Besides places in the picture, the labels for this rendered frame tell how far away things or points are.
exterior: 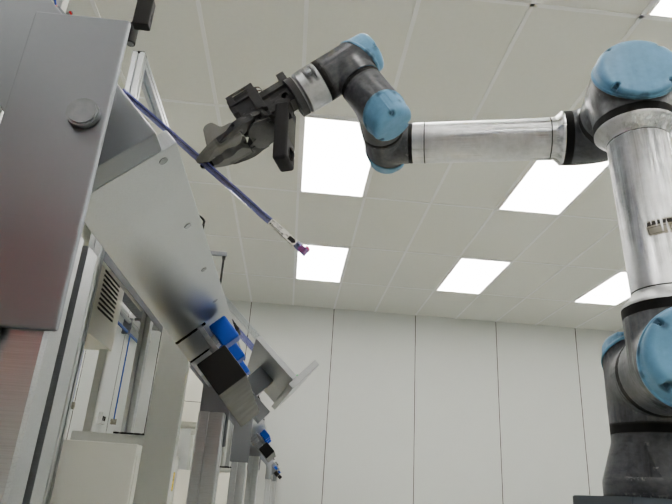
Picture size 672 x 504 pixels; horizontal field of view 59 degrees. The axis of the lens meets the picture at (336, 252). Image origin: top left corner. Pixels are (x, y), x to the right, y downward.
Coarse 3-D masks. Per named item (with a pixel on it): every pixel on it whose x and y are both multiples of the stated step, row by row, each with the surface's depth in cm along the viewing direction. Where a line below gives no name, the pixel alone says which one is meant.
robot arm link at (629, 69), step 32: (608, 64) 88; (640, 64) 87; (608, 96) 88; (640, 96) 85; (608, 128) 88; (640, 128) 86; (608, 160) 90; (640, 160) 84; (640, 192) 83; (640, 224) 81; (640, 256) 80; (640, 288) 79; (640, 320) 77; (640, 352) 74; (640, 384) 76
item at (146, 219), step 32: (160, 160) 37; (96, 192) 35; (128, 192) 38; (160, 192) 40; (96, 224) 38; (128, 224) 41; (160, 224) 44; (192, 224) 47; (128, 256) 44; (160, 256) 48; (192, 256) 52; (160, 288) 53; (192, 288) 58; (160, 320) 59; (192, 320) 65; (192, 352) 75
